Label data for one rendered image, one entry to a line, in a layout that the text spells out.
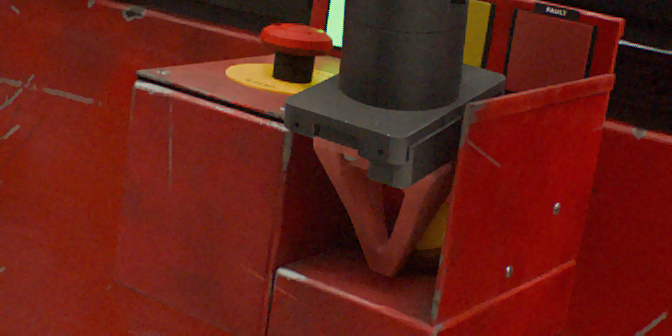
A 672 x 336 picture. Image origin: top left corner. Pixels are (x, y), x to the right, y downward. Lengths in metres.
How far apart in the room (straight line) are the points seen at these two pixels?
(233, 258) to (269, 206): 0.04
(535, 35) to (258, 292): 0.21
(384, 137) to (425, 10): 0.06
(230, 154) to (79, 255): 0.41
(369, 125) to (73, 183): 0.50
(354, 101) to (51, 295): 0.53
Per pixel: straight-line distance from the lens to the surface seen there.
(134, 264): 0.70
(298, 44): 0.67
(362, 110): 0.57
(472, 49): 0.73
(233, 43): 0.91
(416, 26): 0.56
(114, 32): 0.98
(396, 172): 0.56
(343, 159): 0.61
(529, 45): 0.71
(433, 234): 0.65
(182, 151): 0.66
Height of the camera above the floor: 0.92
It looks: 14 degrees down
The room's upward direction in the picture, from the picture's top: 8 degrees clockwise
